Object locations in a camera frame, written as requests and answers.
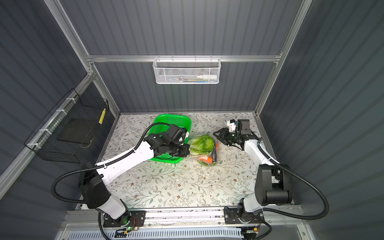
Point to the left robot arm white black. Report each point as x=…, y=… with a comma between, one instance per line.
x=93, y=184

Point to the black wire wall basket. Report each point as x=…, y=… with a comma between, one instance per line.
x=43, y=142

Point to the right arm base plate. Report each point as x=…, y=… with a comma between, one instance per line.
x=233, y=216

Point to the napa cabbage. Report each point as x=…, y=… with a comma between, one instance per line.
x=201, y=145

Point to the black pad in basket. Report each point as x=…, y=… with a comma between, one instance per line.
x=78, y=131

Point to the clear zip top bag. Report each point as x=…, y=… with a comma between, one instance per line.
x=195, y=158

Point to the green plastic basket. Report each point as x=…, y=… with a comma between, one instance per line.
x=166, y=129

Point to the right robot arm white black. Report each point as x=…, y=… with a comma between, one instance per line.
x=273, y=185

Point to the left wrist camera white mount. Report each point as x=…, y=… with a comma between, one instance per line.
x=184, y=135

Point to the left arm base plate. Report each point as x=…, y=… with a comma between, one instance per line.
x=133, y=219

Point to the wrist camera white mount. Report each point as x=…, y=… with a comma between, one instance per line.
x=184, y=135
x=233, y=126

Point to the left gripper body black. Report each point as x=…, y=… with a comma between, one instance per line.
x=178, y=150

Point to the orange carrot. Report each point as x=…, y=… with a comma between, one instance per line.
x=207, y=160

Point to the white marker in basket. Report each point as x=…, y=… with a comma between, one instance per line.
x=207, y=77

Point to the white wire wall basket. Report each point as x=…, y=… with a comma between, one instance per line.
x=183, y=71

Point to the white vented cable duct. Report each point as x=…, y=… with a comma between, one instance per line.
x=221, y=233

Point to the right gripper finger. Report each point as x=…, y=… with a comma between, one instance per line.
x=224, y=140
x=222, y=133

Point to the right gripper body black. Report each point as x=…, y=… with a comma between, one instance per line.
x=232, y=137

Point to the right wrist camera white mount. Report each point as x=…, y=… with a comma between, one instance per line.
x=233, y=126

